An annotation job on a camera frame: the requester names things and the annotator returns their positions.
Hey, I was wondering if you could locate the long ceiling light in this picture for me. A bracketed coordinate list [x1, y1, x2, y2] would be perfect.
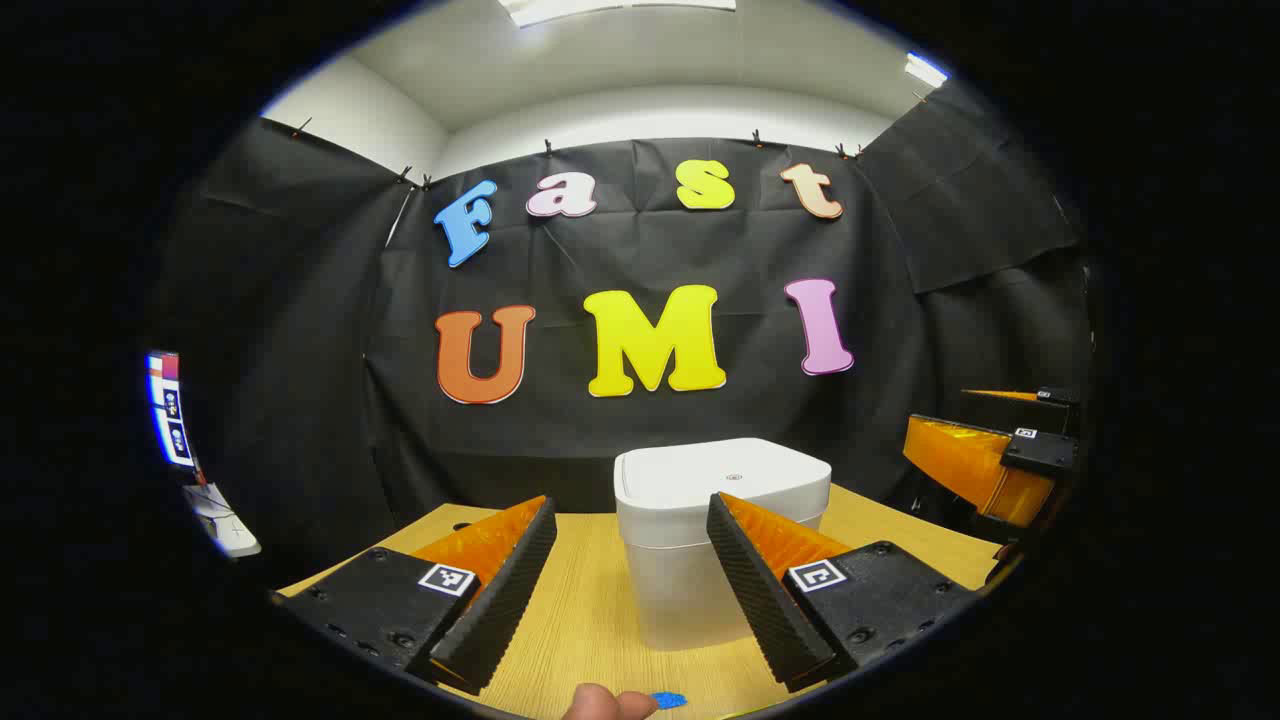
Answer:
[498, 0, 738, 28]

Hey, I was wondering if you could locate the white side table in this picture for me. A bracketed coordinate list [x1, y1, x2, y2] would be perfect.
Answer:
[183, 485, 263, 558]

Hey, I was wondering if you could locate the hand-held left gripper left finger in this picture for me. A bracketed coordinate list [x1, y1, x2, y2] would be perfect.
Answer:
[275, 495, 558, 694]

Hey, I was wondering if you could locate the computer monitor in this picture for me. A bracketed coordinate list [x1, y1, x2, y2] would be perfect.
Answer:
[145, 350, 196, 471]

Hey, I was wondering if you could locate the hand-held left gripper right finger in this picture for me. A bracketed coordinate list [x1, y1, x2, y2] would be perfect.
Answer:
[707, 492, 979, 687]

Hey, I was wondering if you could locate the white desktop garbage bin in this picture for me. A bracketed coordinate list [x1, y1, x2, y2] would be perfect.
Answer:
[613, 437, 833, 653]

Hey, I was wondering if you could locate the wooden desktop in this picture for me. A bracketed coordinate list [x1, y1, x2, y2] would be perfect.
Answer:
[275, 483, 1006, 720]

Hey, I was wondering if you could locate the black backdrop cloth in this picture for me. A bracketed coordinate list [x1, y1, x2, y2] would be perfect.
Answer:
[150, 80, 1096, 591]

